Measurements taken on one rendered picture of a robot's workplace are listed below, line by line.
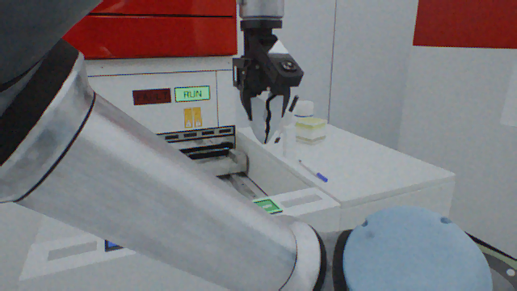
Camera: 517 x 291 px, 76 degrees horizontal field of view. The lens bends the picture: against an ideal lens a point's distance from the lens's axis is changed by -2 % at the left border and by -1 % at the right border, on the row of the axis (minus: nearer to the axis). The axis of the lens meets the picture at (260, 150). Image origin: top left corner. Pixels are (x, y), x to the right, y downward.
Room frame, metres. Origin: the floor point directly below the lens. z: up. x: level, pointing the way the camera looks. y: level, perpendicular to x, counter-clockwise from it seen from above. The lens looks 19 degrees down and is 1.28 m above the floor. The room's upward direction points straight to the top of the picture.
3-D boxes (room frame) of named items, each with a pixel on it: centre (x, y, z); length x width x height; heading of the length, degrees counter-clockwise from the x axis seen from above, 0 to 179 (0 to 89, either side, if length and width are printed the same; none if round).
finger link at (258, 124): (0.59, 0.01, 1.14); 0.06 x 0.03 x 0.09; 24
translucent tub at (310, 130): (1.02, -0.16, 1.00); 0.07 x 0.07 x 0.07; 44
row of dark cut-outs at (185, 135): (1.08, 0.30, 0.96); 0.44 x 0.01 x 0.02; 114
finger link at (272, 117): (0.61, -0.01, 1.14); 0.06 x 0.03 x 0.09; 24
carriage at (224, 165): (1.00, 0.23, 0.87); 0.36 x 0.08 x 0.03; 114
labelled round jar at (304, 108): (1.17, -0.15, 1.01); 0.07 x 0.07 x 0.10
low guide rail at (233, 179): (0.90, 0.03, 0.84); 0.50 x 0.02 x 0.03; 24
